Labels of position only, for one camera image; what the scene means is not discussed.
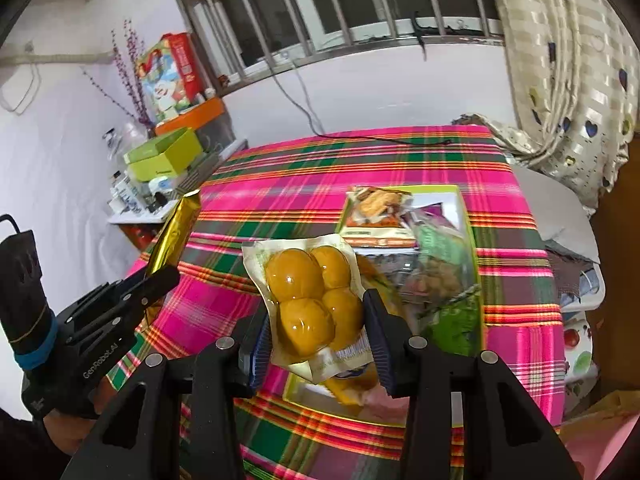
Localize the clear glass vase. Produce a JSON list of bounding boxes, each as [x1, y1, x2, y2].
[[120, 120, 151, 153]]

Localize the black cable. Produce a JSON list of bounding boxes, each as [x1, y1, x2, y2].
[[270, 60, 453, 147]]

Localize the metal window grille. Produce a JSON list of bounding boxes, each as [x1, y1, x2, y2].
[[175, 0, 506, 98]]

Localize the orange box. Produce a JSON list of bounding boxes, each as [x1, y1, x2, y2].
[[154, 97, 226, 136]]

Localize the white side table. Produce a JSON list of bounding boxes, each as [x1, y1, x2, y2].
[[107, 137, 251, 251]]

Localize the white cable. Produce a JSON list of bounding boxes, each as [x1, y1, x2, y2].
[[292, 60, 321, 131]]

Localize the purple flower branches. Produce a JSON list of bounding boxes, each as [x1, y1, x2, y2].
[[82, 20, 153, 128]]

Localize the gold stick packet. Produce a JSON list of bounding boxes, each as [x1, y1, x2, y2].
[[142, 189, 202, 323]]

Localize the green pea packet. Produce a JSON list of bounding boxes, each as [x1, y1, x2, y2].
[[417, 295, 483, 358]]

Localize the fruit print cloth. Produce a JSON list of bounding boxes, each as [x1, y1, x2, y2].
[[560, 310, 601, 393]]

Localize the orange white snack packet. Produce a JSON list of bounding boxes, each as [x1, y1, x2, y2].
[[340, 186, 417, 250]]

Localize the clear peanut bag green label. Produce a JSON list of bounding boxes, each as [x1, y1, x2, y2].
[[400, 210, 478, 311]]

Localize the yellow chip bag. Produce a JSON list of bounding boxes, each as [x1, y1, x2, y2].
[[322, 254, 401, 407]]

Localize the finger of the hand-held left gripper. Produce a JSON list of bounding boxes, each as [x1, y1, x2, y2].
[[57, 276, 148, 328], [70, 264, 182, 346]]

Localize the grey cushion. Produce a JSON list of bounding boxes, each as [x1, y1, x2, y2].
[[510, 165, 601, 266]]

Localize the person's left forearm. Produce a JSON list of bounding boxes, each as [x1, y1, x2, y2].
[[0, 375, 118, 480]]

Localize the vacuum pack of braised eggs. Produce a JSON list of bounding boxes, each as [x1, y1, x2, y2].
[[241, 232, 373, 386]]

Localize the lime green box on shelf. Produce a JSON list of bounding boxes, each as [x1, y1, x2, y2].
[[122, 126, 205, 181]]

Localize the yellow-green cardboard box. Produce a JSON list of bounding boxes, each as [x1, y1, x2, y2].
[[281, 184, 487, 428]]

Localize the heart print curtain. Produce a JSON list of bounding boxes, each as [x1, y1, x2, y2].
[[452, 0, 640, 211]]

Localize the striped box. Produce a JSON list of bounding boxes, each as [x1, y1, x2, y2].
[[175, 147, 221, 191]]

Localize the purple snack packet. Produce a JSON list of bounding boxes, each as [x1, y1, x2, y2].
[[407, 201, 453, 233]]

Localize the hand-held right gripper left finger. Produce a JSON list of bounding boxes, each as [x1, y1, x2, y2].
[[60, 307, 273, 480]]

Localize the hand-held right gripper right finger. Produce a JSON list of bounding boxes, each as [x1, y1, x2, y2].
[[362, 287, 583, 480]]

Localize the white blue packet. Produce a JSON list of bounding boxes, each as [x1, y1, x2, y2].
[[149, 177, 177, 201]]

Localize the colourful cartoon carton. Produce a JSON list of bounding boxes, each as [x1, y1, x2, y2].
[[135, 31, 206, 123]]

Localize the plaid tablecloth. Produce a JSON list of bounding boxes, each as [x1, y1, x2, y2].
[[112, 125, 568, 480]]

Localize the pink stool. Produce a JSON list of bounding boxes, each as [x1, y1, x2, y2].
[[562, 420, 640, 480]]

